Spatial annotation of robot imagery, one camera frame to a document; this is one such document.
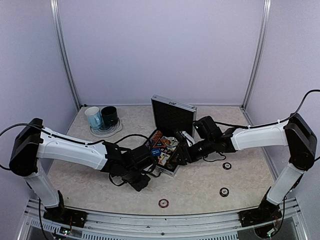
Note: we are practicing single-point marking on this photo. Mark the left chip row in case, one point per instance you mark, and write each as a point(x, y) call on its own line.
point(151, 141)

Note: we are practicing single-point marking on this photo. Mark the blue playing card deck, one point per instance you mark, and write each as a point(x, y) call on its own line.
point(166, 141)

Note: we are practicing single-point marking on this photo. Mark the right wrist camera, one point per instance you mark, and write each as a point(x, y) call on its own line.
point(183, 136)

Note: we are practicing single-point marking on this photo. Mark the red poker chip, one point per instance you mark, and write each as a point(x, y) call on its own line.
point(163, 203)

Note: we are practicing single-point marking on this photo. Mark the dark green mug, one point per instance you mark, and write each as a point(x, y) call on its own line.
point(109, 115)

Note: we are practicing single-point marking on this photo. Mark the clear round dealer button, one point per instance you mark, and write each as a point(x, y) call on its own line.
point(173, 141)

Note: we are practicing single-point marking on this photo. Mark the grey round coaster tray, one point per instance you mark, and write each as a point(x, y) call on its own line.
point(106, 132)

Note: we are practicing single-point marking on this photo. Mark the left aluminium frame post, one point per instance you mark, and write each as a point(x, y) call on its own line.
point(54, 4)

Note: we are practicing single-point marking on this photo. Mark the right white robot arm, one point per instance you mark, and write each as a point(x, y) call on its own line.
point(293, 133)

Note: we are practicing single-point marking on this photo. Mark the aluminium frame post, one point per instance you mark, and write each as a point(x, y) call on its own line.
point(258, 53)
point(54, 4)

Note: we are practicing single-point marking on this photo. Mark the light blue mug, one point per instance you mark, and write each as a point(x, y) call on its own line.
point(94, 117)

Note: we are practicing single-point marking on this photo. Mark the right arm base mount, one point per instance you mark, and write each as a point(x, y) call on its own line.
point(258, 215)

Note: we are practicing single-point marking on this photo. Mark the right chip row in case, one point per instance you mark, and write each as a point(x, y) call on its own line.
point(173, 162)

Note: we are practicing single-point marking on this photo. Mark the blue small blind button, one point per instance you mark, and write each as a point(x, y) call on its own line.
point(156, 152)

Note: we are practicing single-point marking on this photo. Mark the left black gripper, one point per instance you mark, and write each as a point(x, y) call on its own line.
point(140, 185)

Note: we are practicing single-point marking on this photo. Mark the front aluminium rail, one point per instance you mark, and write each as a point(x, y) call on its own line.
point(101, 225)

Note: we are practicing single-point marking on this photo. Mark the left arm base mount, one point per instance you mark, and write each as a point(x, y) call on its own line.
point(70, 217)

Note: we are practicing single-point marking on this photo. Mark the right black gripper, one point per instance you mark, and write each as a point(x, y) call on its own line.
point(182, 150)

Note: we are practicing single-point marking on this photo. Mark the aluminium poker case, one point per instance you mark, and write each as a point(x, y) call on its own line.
point(170, 115)

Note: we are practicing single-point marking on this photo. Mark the red triangular button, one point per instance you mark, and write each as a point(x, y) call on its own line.
point(159, 144)

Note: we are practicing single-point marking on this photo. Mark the right aluminium frame post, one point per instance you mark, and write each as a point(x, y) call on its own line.
point(258, 53)

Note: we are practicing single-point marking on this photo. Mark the chip row in case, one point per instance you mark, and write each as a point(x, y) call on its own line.
point(151, 141)
point(173, 162)

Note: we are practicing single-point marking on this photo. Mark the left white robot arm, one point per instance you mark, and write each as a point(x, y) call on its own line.
point(36, 142)

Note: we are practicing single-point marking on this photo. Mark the black poker chip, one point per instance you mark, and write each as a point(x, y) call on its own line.
point(227, 166)
point(224, 192)

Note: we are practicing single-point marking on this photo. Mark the red playing card deck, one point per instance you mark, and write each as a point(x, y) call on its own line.
point(163, 158)

